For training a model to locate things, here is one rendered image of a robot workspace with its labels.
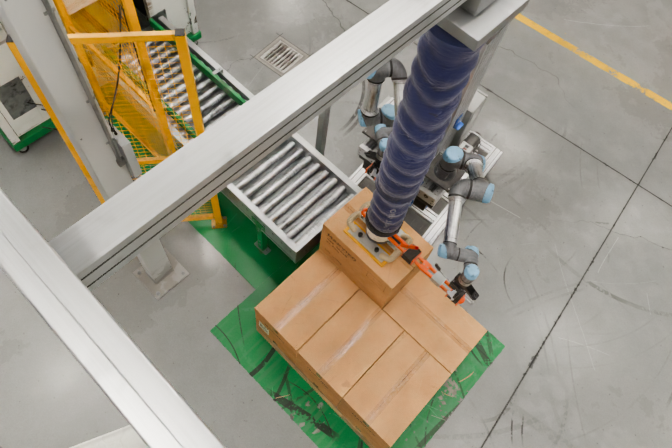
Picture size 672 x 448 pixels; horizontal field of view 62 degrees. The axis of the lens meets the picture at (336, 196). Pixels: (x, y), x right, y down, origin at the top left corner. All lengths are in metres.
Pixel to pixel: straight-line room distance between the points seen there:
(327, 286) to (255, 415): 1.03
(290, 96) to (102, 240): 0.54
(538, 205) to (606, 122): 1.27
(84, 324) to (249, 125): 0.59
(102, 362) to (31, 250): 0.24
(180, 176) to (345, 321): 2.62
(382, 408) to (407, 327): 0.54
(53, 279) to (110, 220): 0.25
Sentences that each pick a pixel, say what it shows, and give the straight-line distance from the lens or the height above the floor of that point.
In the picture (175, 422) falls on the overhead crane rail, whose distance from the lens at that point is 0.95.
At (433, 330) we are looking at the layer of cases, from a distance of 3.85.
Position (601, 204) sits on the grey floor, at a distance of 5.47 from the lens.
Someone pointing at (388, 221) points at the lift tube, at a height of 1.36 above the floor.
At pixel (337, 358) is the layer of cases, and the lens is 3.70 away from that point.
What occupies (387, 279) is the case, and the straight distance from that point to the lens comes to 3.46.
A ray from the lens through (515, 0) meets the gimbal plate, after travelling 2.06.
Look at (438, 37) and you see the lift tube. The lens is 2.03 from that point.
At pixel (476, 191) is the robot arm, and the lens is 3.23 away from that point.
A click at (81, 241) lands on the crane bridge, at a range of 1.26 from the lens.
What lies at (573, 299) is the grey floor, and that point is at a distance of 4.94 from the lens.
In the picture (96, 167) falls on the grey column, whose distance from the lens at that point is 3.01.
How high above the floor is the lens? 4.14
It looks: 61 degrees down
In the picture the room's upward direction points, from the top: 11 degrees clockwise
